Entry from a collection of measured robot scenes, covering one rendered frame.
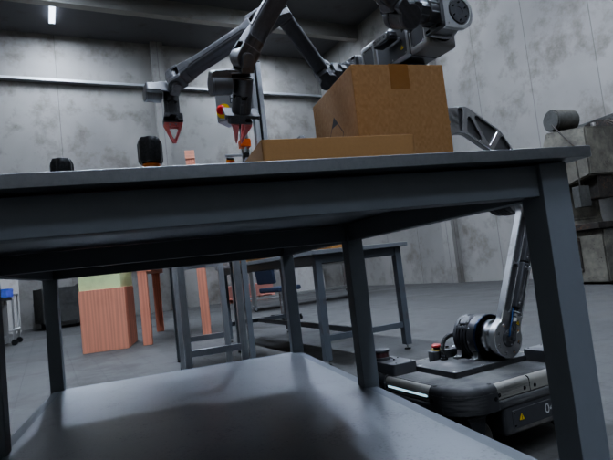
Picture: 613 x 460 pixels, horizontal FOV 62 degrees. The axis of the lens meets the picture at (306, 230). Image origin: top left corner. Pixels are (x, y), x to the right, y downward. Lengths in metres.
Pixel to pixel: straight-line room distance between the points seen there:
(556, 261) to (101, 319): 5.63
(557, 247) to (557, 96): 8.89
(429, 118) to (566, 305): 0.53
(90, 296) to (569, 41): 8.16
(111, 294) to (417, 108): 5.29
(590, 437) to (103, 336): 5.63
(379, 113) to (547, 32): 9.05
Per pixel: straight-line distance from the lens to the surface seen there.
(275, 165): 0.76
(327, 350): 3.52
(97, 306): 6.26
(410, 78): 1.29
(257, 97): 2.09
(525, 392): 1.88
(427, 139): 1.26
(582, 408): 1.06
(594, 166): 8.05
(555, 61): 10.01
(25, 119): 13.82
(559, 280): 1.02
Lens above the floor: 0.67
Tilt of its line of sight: 4 degrees up
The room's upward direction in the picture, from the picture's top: 6 degrees counter-clockwise
